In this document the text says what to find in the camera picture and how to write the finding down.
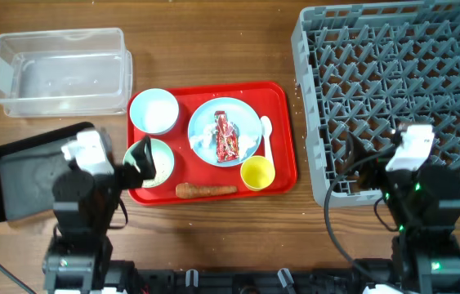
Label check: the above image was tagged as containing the light blue bowl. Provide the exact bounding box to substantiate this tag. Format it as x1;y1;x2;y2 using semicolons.
129;88;180;135

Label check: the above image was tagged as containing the light blue plate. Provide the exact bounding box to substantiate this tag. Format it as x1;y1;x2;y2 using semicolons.
187;97;262;167

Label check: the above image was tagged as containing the red snack wrapper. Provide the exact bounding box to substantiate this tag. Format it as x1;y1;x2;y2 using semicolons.
214;110;239;163

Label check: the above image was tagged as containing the white plastic spoon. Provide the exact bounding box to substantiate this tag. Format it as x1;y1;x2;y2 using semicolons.
260;116;274;164

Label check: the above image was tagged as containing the yellow plastic cup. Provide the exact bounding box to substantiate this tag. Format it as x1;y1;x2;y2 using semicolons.
240;155;276;191

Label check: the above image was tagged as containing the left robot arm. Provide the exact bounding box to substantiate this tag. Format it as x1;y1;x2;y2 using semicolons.
42;136;156;293

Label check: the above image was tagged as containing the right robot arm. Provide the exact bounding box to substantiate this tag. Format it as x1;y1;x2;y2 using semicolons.
345;131;460;293

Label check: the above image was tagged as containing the grey dishwasher rack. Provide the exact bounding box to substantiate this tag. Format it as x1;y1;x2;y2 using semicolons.
291;1;460;207

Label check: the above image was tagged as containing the clear plastic waste bin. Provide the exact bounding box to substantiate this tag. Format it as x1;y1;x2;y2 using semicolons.
0;28;133;118

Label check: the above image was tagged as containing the green bowl with rice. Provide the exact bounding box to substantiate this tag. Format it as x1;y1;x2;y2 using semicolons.
123;137;175;189

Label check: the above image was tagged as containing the orange carrot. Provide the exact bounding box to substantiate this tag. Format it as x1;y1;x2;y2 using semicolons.
176;183;237;199

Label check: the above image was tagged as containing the red serving tray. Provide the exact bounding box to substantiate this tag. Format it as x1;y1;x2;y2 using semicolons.
128;82;297;206

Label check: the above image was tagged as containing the black tray bin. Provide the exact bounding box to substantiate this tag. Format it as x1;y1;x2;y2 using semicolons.
0;122;100;222

